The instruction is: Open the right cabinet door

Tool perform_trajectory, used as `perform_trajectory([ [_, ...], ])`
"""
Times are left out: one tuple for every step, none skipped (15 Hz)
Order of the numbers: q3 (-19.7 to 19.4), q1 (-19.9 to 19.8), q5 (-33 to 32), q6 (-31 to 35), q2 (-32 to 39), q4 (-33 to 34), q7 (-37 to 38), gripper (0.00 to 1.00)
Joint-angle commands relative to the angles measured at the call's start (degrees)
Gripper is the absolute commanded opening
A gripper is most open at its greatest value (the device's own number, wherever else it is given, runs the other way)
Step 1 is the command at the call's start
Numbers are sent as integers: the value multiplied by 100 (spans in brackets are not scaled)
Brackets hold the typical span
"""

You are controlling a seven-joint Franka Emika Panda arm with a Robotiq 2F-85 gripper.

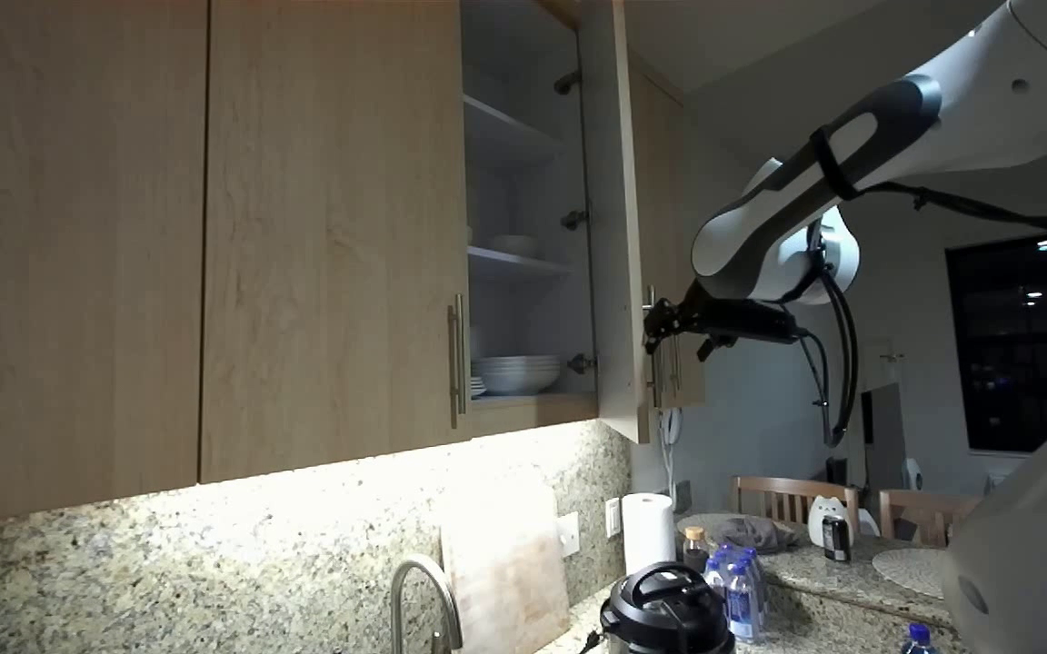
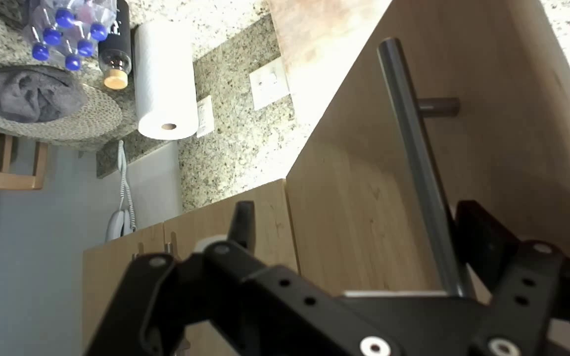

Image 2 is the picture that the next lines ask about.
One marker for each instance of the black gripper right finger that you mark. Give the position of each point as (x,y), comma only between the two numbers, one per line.
(484,242)

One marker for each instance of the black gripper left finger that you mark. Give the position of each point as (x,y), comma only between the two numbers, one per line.
(243,228)

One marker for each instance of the wooden cabinet door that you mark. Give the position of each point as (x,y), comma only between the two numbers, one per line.
(354,206)

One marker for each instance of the metal bar door handle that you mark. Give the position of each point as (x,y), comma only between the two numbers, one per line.
(429,189)

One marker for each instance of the white paper towel roll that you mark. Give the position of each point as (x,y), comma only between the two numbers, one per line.
(164,78)

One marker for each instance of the wooden cutting board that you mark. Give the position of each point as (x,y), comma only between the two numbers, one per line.
(320,42)

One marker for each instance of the wooden chair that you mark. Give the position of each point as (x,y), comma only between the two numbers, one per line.
(5,161)

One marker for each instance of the pack of water bottles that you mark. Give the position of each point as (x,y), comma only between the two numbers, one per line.
(69,32)

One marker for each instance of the white wall outlet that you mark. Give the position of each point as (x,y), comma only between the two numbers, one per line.
(269,84)

